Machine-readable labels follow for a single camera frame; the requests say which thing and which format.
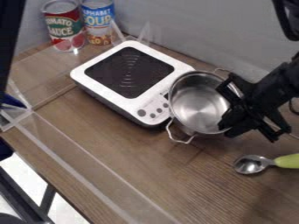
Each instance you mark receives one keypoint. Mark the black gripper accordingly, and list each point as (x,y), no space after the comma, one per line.
(255,102)

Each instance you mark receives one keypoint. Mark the silver metal pot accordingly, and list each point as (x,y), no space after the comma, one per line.
(196,105)

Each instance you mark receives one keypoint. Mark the white and black stove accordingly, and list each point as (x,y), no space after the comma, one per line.
(128,78)

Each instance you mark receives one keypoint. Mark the clear acrylic barrier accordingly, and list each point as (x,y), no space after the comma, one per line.
(104,163)

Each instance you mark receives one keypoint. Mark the alphabet soup can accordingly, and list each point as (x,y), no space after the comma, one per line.
(97,14)

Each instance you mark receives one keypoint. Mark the tomato sauce can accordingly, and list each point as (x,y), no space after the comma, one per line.
(61,15)

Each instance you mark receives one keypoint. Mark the spoon with yellow handle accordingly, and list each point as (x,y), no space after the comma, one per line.
(251,164)

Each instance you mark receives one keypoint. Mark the black metal table frame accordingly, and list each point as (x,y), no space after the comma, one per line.
(29,213)

